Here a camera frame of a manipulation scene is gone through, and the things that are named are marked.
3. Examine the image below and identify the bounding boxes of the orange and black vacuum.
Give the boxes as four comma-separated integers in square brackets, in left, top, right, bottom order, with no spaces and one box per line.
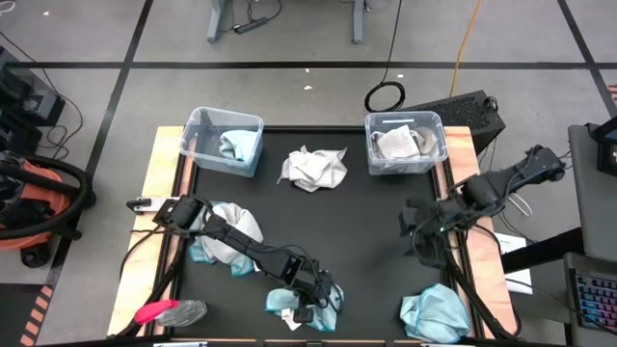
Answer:
[0,149,95,269]

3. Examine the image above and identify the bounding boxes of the white mounting bracket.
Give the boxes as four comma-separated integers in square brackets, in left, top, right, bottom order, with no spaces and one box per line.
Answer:
[127,197,168,214]

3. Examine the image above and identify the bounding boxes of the light blue microfiber towel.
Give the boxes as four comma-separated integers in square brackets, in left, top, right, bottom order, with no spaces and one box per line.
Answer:
[399,282,471,344]
[187,200,256,279]
[264,283,346,333]
[219,129,261,163]

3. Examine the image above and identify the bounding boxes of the black desk foot bar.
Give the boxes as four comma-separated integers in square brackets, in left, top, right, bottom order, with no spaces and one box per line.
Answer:
[500,227,585,275]

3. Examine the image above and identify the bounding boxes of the black device with screen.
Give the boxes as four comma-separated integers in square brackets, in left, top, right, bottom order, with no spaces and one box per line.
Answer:
[585,115,617,177]

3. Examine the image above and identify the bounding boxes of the white paper sheet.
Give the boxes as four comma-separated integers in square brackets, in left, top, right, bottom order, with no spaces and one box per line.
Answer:
[494,232,534,295]

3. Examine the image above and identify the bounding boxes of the black floor equipment box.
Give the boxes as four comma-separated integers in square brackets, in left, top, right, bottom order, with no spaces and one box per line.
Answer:
[0,45,67,155]

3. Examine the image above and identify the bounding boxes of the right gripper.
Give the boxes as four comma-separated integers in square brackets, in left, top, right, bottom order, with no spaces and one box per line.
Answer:
[399,198,464,238]

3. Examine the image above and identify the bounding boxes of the black aluminium frame strut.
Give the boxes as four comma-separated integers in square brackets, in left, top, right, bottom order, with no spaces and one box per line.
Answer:
[111,224,192,338]
[441,240,520,341]

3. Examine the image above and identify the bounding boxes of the white cable loop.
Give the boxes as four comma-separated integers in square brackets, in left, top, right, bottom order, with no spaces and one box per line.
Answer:
[508,192,534,218]

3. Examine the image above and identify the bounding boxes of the black computer tower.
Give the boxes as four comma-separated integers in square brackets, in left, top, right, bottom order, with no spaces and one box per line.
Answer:
[399,90,507,155]

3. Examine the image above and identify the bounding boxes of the grey desk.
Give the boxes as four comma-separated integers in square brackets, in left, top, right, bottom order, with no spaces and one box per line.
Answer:
[567,123,617,264]

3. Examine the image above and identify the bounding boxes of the black mat orange stripes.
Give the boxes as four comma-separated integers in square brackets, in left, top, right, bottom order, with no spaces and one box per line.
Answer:
[0,282,55,347]

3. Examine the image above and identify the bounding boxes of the black coiled cable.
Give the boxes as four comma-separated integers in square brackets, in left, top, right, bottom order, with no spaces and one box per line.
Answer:
[364,0,407,114]

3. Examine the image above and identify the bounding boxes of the grey desk leg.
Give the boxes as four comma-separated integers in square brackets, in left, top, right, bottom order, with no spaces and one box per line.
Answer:
[206,0,230,43]
[351,0,366,44]

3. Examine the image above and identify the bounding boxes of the black power strip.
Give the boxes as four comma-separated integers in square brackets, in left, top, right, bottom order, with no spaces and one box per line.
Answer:
[234,16,270,35]

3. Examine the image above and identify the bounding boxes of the backlit computer keyboard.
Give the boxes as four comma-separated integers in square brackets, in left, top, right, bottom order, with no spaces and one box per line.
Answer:
[568,268,617,334]

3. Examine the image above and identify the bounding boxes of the clear plastic bin white label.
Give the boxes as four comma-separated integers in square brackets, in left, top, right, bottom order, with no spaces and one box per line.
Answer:
[364,111,448,176]

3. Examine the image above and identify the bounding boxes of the yellow cable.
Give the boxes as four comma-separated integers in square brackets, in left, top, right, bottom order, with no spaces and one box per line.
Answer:
[448,0,484,97]

